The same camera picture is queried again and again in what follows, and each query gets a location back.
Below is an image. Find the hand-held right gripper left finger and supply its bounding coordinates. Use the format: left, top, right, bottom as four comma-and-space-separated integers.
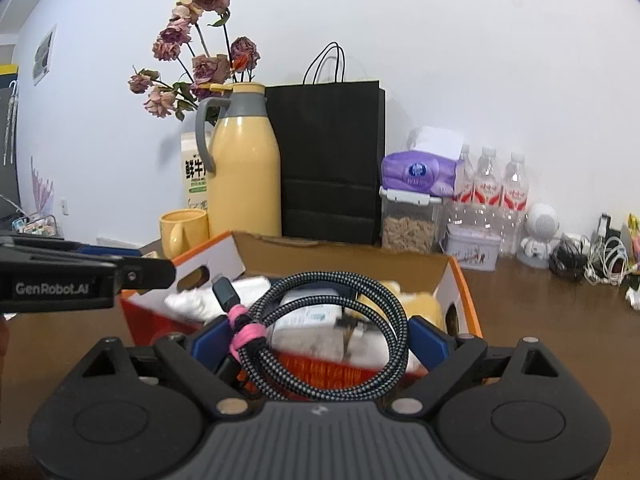
60, 315, 248, 422

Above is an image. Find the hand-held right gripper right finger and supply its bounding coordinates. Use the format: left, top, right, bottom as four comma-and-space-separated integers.
390, 315, 576, 419

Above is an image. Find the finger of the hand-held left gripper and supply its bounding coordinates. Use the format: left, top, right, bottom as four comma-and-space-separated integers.
116, 256, 177, 292
0, 232, 143, 261

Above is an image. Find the yellow white plush toy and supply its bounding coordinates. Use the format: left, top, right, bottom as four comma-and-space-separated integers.
345, 280, 446, 376

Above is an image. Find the braided cable with pink tie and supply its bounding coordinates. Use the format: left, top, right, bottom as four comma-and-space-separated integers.
212, 270, 410, 402

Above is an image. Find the white cloth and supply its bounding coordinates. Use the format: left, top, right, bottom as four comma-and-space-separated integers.
164, 275, 273, 322

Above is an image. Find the clear plastic jar white label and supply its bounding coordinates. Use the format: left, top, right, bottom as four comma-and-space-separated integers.
270, 287, 351, 363

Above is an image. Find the red pumpkin print cardboard box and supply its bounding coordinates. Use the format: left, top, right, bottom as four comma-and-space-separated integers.
120, 230, 483, 391

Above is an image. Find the white flat box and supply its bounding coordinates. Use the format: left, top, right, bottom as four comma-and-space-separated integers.
95, 234, 143, 251

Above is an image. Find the yellow mug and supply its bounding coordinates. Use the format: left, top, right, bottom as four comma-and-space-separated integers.
159, 208, 211, 259

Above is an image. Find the storage cart with items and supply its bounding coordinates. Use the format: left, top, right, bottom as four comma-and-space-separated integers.
10, 212, 66, 240

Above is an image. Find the white tin box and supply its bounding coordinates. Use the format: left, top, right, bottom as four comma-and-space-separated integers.
440, 222, 501, 272

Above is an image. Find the white milk carton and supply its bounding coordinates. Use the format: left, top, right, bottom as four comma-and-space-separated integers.
179, 131, 213, 211

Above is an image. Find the clear snack container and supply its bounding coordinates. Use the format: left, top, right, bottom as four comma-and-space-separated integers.
379, 186, 443, 253

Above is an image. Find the yellow thermos jug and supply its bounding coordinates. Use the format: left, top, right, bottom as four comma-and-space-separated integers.
195, 82, 282, 238

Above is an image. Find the red label water bottle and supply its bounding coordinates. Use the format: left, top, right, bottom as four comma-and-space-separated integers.
445, 144, 476, 226
500, 152, 530, 256
472, 146, 502, 233

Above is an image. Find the white robot toy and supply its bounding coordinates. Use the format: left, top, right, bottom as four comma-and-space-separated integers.
517, 203, 561, 268

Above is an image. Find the purple tissue pack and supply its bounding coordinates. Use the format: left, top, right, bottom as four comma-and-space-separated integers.
381, 150, 466, 197

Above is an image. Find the black paper bag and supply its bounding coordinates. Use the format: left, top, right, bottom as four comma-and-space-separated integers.
265, 42, 387, 247

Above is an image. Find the small black device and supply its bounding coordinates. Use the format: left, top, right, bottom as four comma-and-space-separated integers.
595, 212, 623, 251

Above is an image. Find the dried pink flower bouquet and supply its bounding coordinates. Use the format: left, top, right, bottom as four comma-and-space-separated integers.
127, 0, 261, 121

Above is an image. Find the colourful snack bag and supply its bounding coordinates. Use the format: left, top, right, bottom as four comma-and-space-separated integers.
625, 212, 640, 266

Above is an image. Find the purple coral wall decoration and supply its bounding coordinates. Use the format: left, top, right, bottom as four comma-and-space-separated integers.
29, 156, 55, 217

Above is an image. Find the black cable tangle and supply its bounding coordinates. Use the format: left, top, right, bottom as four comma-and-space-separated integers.
547, 232, 593, 281

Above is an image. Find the white cable tangle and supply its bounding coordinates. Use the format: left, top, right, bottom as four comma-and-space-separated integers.
585, 235, 633, 287

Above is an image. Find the framed wall picture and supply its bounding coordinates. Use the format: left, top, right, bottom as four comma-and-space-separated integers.
31, 24, 57, 87

